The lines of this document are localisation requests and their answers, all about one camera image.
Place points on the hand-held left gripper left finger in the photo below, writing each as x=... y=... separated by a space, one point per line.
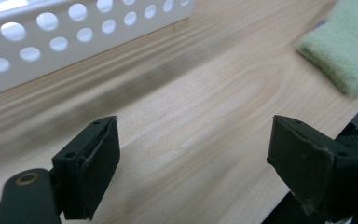
x=88 y=174

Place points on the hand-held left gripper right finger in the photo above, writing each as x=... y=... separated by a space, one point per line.
x=307 y=161

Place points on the white perforated plastic basket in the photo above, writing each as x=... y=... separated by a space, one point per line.
x=84 y=46

